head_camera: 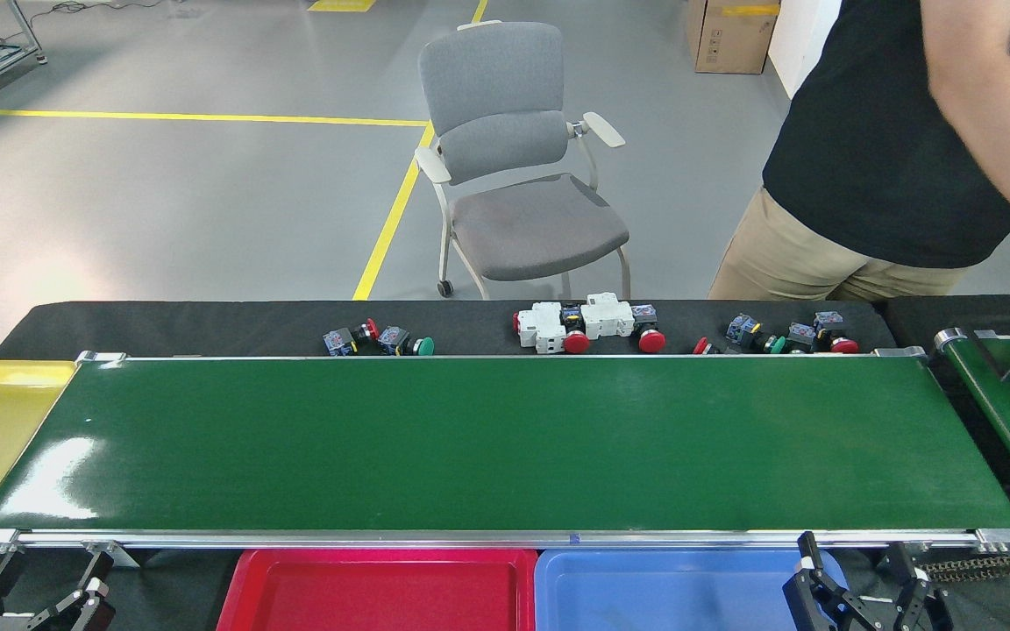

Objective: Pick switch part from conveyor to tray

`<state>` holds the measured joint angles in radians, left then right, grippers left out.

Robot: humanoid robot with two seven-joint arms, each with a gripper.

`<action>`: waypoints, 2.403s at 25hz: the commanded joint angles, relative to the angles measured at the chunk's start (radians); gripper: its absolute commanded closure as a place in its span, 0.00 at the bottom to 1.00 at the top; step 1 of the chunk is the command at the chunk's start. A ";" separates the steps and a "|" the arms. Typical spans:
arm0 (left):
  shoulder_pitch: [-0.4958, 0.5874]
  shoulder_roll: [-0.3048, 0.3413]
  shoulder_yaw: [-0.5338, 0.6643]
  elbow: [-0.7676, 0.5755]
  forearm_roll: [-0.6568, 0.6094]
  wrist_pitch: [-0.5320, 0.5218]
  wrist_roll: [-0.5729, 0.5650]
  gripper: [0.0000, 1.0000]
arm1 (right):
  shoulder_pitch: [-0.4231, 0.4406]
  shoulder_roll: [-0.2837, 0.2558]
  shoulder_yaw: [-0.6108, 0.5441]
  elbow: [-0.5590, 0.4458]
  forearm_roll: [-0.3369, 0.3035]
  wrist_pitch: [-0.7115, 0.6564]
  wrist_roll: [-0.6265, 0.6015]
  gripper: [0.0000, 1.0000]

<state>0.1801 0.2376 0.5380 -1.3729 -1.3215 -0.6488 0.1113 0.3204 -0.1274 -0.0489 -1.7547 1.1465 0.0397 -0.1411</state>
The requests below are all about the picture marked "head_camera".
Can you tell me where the long green conveyor belt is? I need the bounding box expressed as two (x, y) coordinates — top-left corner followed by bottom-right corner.
(0, 351), (1010, 557)

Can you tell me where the red plastic tray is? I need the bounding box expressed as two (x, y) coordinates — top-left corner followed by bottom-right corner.
(216, 548), (539, 631)

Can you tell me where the cardboard box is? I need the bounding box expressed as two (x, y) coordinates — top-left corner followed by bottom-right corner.
(687, 0), (780, 74)

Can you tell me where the blue plastic tray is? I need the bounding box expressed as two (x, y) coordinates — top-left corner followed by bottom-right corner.
(534, 548), (848, 631)

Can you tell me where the black drive chain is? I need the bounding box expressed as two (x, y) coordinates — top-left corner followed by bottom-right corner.
(921, 550), (1010, 584)

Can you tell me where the grey office chair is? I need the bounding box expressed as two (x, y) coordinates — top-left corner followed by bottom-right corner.
(415, 19), (631, 301)

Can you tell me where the person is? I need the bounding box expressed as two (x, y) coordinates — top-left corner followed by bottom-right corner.
(707, 0), (1010, 303)

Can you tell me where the white circuit breaker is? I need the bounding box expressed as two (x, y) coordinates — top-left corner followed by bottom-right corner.
(514, 302), (567, 355)
(581, 293), (636, 342)

